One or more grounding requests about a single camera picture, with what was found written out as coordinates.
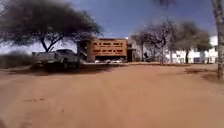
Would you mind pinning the brown building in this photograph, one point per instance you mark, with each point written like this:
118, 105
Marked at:
108, 49

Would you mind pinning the pale tree trunk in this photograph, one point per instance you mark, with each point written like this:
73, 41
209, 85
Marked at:
219, 36

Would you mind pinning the white two-storey building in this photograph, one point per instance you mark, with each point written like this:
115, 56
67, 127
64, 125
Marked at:
195, 55

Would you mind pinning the grey pickup truck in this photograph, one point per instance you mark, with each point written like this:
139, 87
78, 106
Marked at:
56, 58

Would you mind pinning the group of bare trees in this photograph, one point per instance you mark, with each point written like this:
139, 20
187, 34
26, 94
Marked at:
160, 35

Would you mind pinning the large spreading tree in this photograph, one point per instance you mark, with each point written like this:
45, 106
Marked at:
46, 23

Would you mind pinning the dry bush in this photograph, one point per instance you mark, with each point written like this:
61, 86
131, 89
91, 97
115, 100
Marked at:
13, 59

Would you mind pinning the red dirt ground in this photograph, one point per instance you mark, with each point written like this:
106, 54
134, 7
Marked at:
113, 96

